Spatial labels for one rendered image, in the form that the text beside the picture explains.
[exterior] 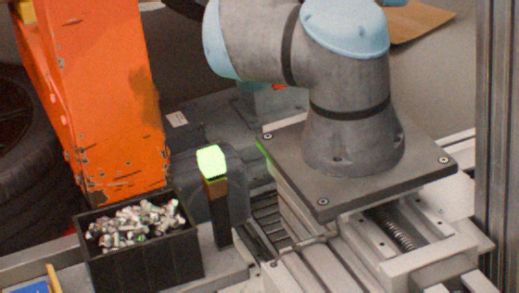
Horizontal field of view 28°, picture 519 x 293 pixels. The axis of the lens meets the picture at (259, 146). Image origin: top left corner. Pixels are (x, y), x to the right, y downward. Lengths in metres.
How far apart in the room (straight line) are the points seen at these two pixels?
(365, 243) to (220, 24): 0.37
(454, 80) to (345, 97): 1.89
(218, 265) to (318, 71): 0.62
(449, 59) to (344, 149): 1.97
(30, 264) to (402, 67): 1.63
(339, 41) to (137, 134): 0.66
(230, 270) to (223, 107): 0.97
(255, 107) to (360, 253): 1.32
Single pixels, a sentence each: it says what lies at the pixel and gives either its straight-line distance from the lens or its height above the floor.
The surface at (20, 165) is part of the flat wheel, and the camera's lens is 2.23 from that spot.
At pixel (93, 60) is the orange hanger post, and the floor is 0.83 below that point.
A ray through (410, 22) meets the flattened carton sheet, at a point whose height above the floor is 0.01.
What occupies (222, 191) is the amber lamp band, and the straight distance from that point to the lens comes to 1.89.
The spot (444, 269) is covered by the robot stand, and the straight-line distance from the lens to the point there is 1.40.
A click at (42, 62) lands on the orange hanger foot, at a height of 0.68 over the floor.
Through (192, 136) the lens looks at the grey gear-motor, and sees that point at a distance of 2.38.
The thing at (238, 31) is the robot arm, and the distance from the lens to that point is 1.46.
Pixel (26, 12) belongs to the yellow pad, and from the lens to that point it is 2.37.
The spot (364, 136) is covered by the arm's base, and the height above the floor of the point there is 0.88.
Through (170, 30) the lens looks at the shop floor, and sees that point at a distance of 3.77.
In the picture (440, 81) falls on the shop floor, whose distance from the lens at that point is 3.31.
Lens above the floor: 1.68
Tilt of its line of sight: 33 degrees down
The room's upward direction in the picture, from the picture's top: 7 degrees counter-clockwise
